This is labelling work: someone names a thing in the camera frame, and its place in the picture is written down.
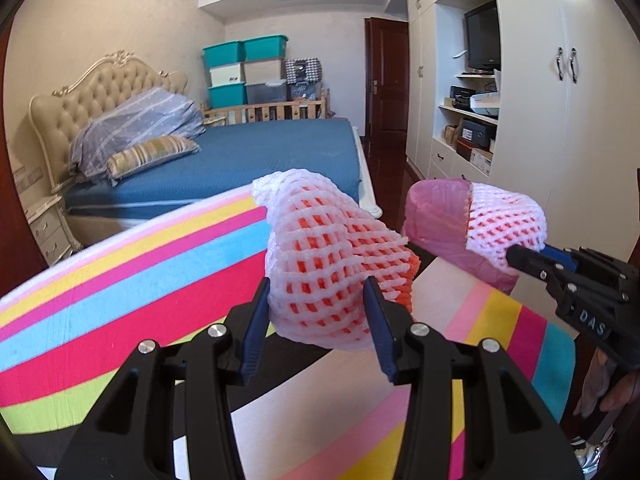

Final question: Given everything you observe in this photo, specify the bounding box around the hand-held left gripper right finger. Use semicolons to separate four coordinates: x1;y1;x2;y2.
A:
362;277;585;480

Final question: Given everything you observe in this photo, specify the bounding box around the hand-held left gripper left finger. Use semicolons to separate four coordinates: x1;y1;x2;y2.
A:
54;277;272;480

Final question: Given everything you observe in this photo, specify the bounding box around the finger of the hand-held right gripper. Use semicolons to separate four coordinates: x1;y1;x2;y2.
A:
506;244;581;301
542;244;640;292

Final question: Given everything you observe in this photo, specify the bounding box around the pink foam fruit net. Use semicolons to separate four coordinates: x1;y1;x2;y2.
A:
465;182;547;269
252;170;421;354

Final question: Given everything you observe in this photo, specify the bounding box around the trash bin with pink bag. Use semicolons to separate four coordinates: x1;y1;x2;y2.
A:
402;177;519;294

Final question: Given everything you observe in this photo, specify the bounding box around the person's right hand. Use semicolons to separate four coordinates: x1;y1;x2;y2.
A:
574;347;633;418

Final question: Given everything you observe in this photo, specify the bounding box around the shoebox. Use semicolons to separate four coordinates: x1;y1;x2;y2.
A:
470;147;496;177

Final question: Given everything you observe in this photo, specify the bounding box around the cream wardrobe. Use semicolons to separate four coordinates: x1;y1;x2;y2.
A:
405;0;640;281

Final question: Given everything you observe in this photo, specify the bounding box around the black safe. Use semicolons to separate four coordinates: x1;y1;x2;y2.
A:
459;117;498;149

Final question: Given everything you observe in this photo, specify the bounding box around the white flat box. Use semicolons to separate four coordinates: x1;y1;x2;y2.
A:
469;92;500;117

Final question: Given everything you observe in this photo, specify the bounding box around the blue bed mattress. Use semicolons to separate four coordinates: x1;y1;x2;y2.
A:
62;117;384;222

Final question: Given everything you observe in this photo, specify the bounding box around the cream nightstand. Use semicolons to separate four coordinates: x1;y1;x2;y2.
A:
25;194;84;267

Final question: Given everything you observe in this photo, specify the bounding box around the black television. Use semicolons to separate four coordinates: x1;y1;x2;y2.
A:
463;1;502;72

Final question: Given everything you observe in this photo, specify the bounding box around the dark wooden door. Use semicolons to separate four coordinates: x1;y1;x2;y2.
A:
364;17;410;139

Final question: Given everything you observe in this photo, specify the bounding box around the teal storage box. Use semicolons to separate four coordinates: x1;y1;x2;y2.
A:
207;82;249;110
202;42;247;69
242;35;290;63

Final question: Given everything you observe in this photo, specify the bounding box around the clear storage box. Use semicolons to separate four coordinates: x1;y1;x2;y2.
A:
245;81;290;106

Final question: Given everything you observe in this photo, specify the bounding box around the grey striped pillow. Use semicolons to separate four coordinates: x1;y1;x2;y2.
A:
70;86;207;184

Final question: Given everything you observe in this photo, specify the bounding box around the clear storage basket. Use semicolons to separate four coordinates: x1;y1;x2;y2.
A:
287;81;324;104

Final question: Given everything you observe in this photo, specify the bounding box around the white storage box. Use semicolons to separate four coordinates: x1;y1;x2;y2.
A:
209;64;247;88

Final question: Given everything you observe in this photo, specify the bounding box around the beige storage box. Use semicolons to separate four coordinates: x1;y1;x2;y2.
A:
243;58;288;86

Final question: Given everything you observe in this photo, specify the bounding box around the checkered bag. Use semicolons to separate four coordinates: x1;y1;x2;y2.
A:
285;57;323;84

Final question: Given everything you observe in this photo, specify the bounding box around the beige tufted headboard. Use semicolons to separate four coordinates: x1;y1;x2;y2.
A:
29;50;189;196

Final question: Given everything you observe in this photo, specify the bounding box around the wooden crib rail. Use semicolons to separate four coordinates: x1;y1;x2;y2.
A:
202;89;334;126

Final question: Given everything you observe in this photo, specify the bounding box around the wall switch panel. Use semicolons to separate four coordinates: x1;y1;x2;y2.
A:
12;167;41;194

